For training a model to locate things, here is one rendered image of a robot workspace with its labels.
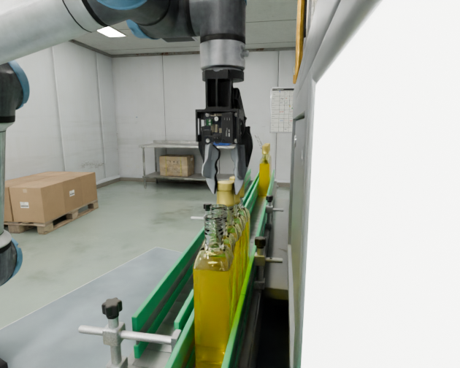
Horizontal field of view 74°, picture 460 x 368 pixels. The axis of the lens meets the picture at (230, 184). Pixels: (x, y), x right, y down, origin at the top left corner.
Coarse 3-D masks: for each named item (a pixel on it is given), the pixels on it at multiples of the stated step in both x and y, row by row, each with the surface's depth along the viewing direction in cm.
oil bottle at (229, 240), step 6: (228, 234) 53; (204, 240) 52; (228, 240) 51; (234, 240) 54; (228, 246) 51; (234, 246) 53; (234, 252) 53; (234, 258) 53; (234, 264) 54; (234, 270) 54; (234, 276) 54; (234, 282) 54; (234, 288) 55; (234, 294) 55; (234, 300) 55; (234, 306) 55; (234, 312) 56
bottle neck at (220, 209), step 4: (212, 204) 53; (216, 204) 53; (220, 204) 53; (224, 204) 53; (212, 208) 51; (216, 208) 51; (220, 208) 51; (224, 208) 51; (212, 212) 51; (216, 212) 51; (220, 212) 51; (224, 212) 51; (224, 216) 51; (224, 220) 51; (224, 224) 52; (224, 228) 52; (224, 232) 52
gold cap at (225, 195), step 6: (222, 180) 58; (228, 180) 58; (222, 186) 56; (228, 186) 56; (222, 192) 56; (228, 192) 56; (222, 198) 56; (228, 198) 56; (234, 198) 58; (228, 204) 56; (234, 204) 57
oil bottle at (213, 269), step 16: (208, 256) 45; (224, 256) 45; (208, 272) 45; (224, 272) 45; (208, 288) 46; (224, 288) 45; (208, 304) 46; (224, 304) 46; (208, 320) 47; (224, 320) 46; (208, 336) 47; (224, 336) 47; (208, 352) 48; (224, 352) 47
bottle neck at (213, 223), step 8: (208, 216) 47; (216, 216) 47; (208, 224) 45; (216, 224) 45; (208, 232) 46; (216, 232) 45; (208, 240) 46; (216, 240) 46; (208, 248) 46; (216, 248) 46
